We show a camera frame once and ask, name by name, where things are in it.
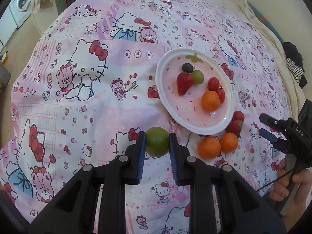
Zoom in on red strawberry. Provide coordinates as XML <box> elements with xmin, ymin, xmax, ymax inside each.
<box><xmin>176</xmin><ymin>72</ymin><xmax>194</xmax><ymax>96</ymax></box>
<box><xmin>225</xmin><ymin>120</ymin><xmax>243</xmax><ymax>135</ymax></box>

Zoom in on orange mandarin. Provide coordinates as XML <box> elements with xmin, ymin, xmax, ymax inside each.
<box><xmin>197</xmin><ymin>137</ymin><xmax>221</xmax><ymax>159</ymax></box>
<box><xmin>200</xmin><ymin>90</ymin><xmax>220</xmax><ymax>113</ymax></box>
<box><xmin>219</xmin><ymin>133</ymin><xmax>238</xmax><ymax>154</ymax></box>

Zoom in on green grape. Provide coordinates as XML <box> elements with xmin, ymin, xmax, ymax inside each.
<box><xmin>191</xmin><ymin>70</ymin><xmax>204</xmax><ymax>85</ymax></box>
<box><xmin>145</xmin><ymin>127</ymin><xmax>169</xmax><ymax>157</ymax></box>

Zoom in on dark purple grape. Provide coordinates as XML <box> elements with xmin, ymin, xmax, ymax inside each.
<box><xmin>182</xmin><ymin>63</ymin><xmax>194</xmax><ymax>74</ymax></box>

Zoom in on person's right hand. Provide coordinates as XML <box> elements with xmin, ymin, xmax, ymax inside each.
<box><xmin>269</xmin><ymin>159</ymin><xmax>312</xmax><ymax>232</ymax></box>

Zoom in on black clothing pile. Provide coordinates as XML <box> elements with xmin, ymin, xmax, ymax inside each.
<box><xmin>282</xmin><ymin>42</ymin><xmax>308</xmax><ymax>89</ymax></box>

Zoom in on pink strawberry pattern plate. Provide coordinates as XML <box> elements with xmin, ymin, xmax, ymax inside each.
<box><xmin>155</xmin><ymin>48</ymin><xmax>235</xmax><ymax>135</ymax></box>

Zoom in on teal orange cushion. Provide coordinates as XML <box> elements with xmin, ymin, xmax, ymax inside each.
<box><xmin>248</xmin><ymin>2</ymin><xmax>284</xmax><ymax>44</ymax></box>

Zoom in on pink Hello Kitty bedsheet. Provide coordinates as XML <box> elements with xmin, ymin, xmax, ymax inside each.
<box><xmin>1</xmin><ymin>0</ymin><xmax>304</xmax><ymax>222</ymax></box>

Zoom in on white washing machine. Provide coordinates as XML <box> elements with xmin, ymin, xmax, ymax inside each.
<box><xmin>9</xmin><ymin>0</ymin><xmax>31</xmax><ymax>28</ymax></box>

